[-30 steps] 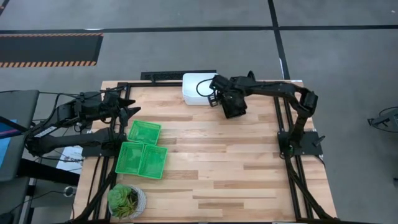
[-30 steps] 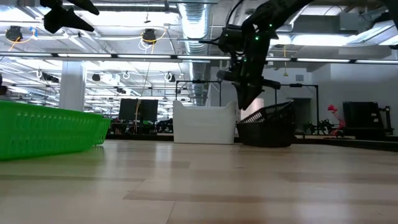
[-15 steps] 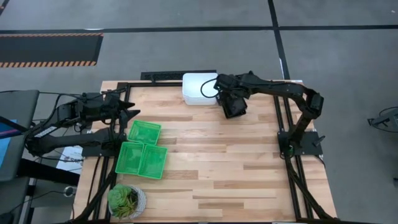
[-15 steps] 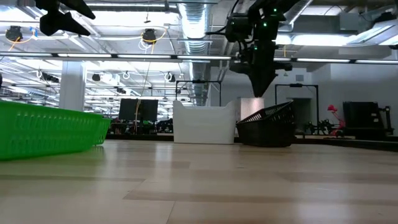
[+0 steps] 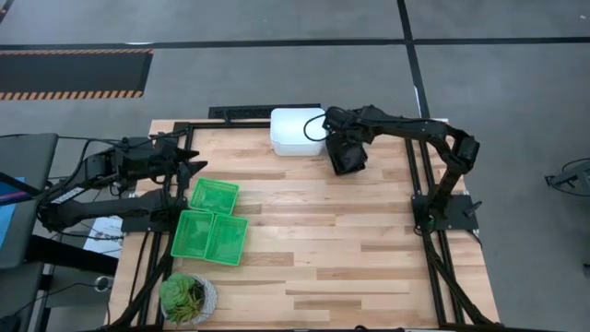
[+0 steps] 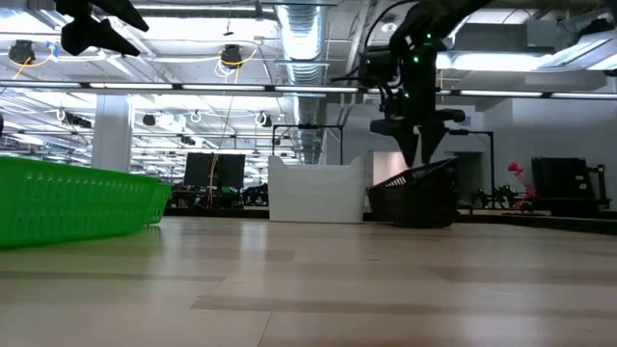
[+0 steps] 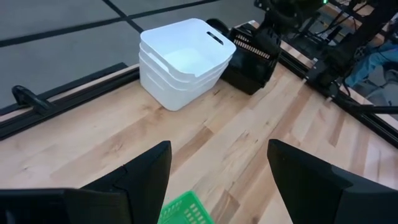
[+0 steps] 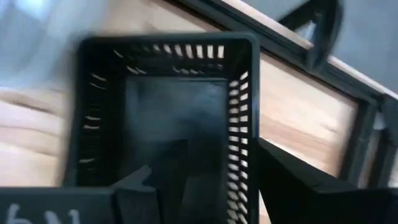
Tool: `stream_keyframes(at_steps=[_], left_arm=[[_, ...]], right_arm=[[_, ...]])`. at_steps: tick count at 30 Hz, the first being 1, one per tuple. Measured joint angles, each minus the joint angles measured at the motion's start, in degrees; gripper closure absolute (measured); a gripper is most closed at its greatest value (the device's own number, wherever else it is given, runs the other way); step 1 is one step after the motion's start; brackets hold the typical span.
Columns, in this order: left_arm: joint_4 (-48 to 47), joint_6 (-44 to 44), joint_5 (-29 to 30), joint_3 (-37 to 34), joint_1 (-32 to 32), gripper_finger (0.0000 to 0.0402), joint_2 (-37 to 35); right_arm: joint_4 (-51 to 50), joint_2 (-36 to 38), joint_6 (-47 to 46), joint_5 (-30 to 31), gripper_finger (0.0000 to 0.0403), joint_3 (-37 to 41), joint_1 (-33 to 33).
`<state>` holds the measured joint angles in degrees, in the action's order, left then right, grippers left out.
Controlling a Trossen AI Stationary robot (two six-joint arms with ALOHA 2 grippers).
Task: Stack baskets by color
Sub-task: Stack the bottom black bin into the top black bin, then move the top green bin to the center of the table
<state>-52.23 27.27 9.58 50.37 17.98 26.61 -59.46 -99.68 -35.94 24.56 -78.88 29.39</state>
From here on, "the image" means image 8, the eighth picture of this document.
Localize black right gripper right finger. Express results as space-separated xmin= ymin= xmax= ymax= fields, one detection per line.
xmin=258 ymin=138 xmax=398 ymax=224

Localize white plastic basket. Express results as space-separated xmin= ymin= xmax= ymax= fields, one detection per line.
xmin=0 ymin=0 xmax=106 ymax=91

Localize black plastic basket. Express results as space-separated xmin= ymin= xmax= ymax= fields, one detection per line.
xmin=60 ymin=32 xmax=261 ymax=224

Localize black metal table frame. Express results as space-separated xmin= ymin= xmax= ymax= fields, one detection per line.
xmin=161 ymin=0 xmax=398 ymax=194

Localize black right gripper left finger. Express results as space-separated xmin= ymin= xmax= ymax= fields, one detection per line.
xmin=0 ymin=164 xmax=163 ymax=224

